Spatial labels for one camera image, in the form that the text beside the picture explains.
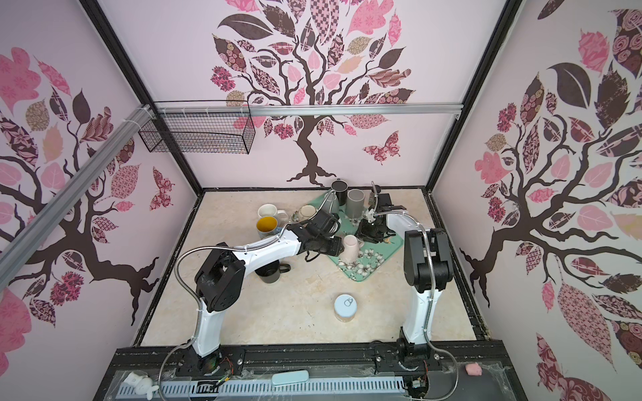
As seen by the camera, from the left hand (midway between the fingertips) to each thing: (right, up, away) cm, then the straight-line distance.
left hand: (340, 250), depth 90 cm
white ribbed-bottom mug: (-29, +15, +14) cm, 36 cm away
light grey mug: (-2, +17, +19) cm, 25 cm away
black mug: (+2, +25, +20) cm, 32 cm away
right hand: (+8, +5, +9) cm, 13 cm away
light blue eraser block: (-15, -32, -22) cm, 42 cm away
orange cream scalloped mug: (-14, +13, +8) cm, 21 cm away
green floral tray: (+8, -4, +6) cm, 11 cm away
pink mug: (+4, +2, -1) cm, 5 cm away
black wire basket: (-55, +48, +5) cm, 73 cm away
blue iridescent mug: (-30, +8, +10) cm, 32 cm away
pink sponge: (+38, -32, -19) cm, 53 cm away
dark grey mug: (+7, +18, +14) cm, 24 cm away
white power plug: (-56, -34, -22) cm, 70 cm away
